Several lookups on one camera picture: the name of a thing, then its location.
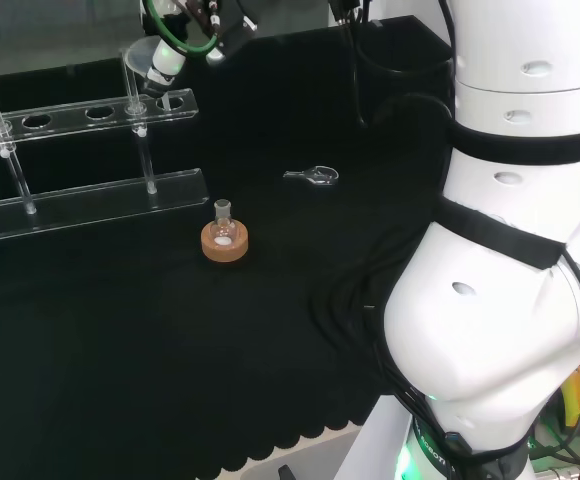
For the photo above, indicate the clear glass weighing funnel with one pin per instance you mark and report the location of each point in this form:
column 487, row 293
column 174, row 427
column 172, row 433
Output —
column 322, row 177

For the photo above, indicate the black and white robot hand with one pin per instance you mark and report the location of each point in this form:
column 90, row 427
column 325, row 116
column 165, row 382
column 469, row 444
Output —
column 167, row 57

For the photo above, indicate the black bench cloth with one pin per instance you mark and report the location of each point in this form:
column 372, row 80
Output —
column 170, row 350

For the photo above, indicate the round-bottom glass flask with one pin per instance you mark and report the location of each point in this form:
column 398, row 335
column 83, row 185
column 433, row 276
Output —
column 223, row 220

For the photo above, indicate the clear acrylic funnel stand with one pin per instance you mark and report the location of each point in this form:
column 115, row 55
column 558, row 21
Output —
column 90, row 202

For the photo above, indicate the translucent plastic funnel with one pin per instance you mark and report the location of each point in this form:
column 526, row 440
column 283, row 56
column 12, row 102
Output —
column 139, row 56

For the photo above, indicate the pale board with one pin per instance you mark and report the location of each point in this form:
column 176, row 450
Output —
column 315, row 450

